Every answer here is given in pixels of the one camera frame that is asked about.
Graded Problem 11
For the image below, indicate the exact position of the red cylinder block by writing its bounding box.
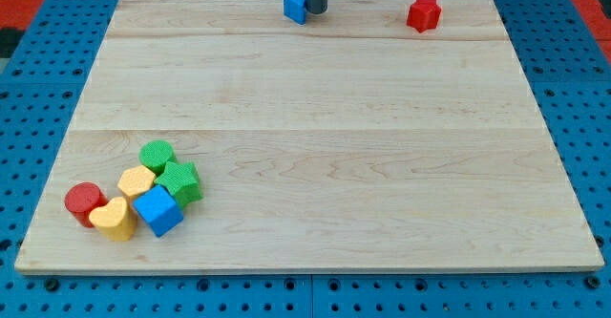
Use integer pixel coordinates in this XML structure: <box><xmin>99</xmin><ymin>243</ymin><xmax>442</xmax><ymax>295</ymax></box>
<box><xmin>64</xmin><ymin>182</ymin><xmax>108</xmax><ymax>228</ymax></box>

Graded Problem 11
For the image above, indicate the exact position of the green star block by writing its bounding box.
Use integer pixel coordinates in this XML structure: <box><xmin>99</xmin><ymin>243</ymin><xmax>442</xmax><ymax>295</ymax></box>
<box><xmin>155</xmin><ymin>161</ymin><xmax>202</xmax><ymax>209</ymax></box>

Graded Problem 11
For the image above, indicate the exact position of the red star block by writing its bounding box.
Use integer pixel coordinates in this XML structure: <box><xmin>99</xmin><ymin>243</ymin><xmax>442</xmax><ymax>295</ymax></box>
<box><xmin>406</xmin><ymin>0</ymin><xmax>442</xmax><ymax>33</ymax></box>

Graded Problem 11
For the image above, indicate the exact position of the blue triangle block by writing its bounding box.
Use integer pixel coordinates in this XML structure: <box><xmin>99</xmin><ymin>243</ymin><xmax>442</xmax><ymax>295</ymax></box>
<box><xmin>283</xmin><ymin>0</ymin><xmax>306</xmax><ymax>25</ymax></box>

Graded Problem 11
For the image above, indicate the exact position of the wooden board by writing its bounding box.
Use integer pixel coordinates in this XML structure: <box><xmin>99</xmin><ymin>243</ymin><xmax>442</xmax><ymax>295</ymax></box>
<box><xmin>15</xmin><ymin>0</ymin><xmax>604</xmax><ymax>275</ymax></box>

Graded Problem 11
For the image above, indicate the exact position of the yellow hexagon block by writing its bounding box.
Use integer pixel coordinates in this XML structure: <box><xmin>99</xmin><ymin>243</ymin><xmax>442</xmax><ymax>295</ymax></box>
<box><xmin>117</xmin><ymin>165</ymin><xmax>157</xmax><ymax>203</ymax></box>

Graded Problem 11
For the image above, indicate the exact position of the green cylinder block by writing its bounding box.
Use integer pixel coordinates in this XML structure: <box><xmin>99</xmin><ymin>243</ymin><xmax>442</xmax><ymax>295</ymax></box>
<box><xmin>138</xmin><ymin>139</ymin><xmax>177</xmax><ymax>175</ymax></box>

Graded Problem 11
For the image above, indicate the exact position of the blue cube block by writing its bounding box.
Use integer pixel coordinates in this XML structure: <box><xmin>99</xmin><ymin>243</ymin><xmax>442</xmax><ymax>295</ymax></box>
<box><xmin>133</xmin><ymin>185</ymin><xmax>184</xmax><ymax>238</ymax></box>

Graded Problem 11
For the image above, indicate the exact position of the yellow heart block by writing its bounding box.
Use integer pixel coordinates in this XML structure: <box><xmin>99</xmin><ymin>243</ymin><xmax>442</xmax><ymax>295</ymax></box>
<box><xmin>89</xmin><ymin>197</ymin><xmax>137</xmax><ymax>242</ymax></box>

